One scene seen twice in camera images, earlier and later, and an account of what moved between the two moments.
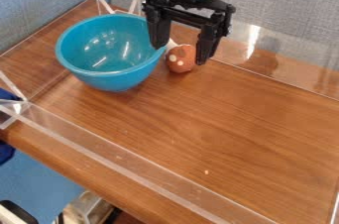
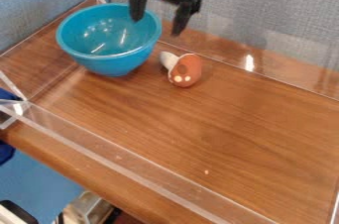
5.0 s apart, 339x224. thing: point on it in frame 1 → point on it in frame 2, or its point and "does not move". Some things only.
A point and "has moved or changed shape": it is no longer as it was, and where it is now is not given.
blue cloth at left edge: [7, 149] does not move
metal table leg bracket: [88, 209] does not move
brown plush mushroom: [180, 57] has moved or changed shape
